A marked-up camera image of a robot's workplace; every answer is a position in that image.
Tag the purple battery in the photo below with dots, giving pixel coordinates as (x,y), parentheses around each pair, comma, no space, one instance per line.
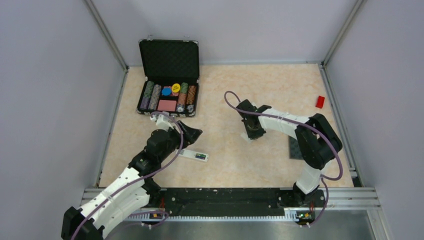
(201,158)

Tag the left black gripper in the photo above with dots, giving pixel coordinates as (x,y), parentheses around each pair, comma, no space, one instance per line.
(190,135)

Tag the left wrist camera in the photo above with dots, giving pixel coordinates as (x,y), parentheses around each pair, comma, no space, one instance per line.
(162,120)

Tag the yellow round chip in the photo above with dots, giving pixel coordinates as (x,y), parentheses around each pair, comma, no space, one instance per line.
(176,88)

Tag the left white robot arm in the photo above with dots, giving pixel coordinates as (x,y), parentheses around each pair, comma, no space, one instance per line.
(131,190)

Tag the white battery cover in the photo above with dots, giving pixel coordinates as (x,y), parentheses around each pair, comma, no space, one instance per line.
(245,137)

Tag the black poker chip case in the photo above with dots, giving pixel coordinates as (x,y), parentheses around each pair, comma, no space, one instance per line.
(167,62)

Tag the white remote control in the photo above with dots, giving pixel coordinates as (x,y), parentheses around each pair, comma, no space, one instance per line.
(194,155)

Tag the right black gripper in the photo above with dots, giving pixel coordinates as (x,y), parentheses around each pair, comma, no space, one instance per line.
(252,135)

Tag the blue round chip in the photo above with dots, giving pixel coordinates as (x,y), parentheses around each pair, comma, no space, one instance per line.
(166,91)

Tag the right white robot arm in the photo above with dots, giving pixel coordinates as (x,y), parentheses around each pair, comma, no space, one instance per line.
(317,141)

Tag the red building brick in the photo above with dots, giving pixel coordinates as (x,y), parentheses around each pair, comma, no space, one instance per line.
(320,102)

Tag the pink playing card deck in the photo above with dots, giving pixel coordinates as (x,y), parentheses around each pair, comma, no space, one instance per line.
(167,105)

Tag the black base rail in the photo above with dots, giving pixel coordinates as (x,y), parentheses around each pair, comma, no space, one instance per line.
(176,204)

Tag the dark grey building baseplate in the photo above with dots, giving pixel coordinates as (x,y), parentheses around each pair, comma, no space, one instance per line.
(294,149)

